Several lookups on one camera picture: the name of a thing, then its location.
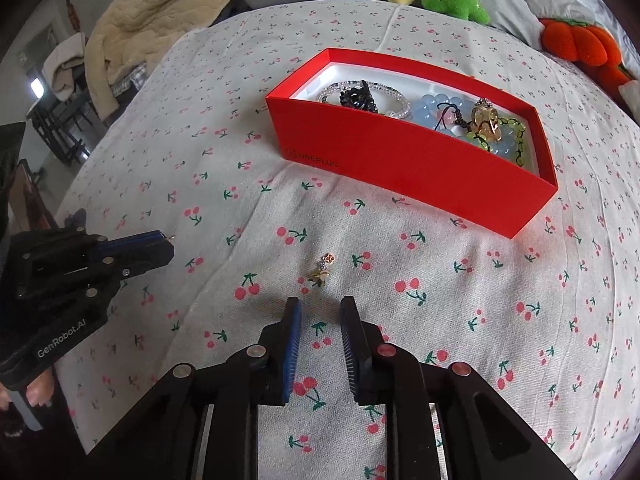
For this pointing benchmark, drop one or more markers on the orange pumpkin plush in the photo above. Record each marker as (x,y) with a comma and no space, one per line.
(591,48)

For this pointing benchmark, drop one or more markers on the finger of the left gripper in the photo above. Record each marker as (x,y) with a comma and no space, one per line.
(132,242)
(137,258)

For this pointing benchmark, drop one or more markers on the beige quilted blanket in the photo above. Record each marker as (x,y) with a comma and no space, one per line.
(134,32)

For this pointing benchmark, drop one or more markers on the cherry print bed sheet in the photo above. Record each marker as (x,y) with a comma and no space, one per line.
(550,319)

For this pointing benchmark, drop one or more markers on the person's left hand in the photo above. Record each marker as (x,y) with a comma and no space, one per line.
(38,393)

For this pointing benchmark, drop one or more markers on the white line-art pillow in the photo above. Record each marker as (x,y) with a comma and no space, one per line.
(594,12)

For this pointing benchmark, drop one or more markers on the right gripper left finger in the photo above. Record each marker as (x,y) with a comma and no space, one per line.
(281,341)

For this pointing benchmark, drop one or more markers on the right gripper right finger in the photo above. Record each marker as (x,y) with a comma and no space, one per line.
(361,340)

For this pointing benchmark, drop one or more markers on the red cardboard box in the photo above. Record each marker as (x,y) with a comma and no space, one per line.
(405,158)

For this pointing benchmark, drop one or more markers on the small gold earring charms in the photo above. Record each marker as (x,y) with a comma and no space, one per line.
(322,270)

